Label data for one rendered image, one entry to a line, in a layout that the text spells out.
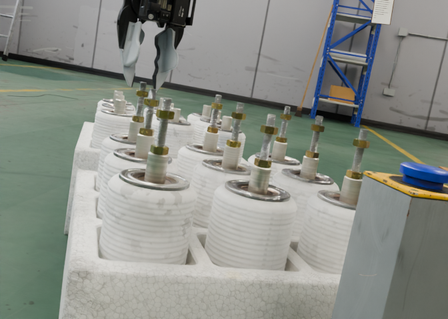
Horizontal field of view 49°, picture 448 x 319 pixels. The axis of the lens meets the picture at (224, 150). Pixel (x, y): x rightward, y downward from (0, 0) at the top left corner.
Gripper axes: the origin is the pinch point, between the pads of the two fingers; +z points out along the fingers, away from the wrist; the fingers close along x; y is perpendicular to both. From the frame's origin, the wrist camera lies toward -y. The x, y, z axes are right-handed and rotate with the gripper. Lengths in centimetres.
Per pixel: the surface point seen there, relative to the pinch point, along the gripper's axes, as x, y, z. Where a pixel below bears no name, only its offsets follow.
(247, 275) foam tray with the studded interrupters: 3.2, 32.5, 16.5
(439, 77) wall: 531, -391, -46
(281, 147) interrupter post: 22.7, 6.5, 7.1
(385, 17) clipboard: 413, -389, -99
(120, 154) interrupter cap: -5.8, 13.4, 9.0
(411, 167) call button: 8.7, 44.7, 1.6
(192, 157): 7.6, 5.7, 10.2
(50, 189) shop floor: -1, -58, 34
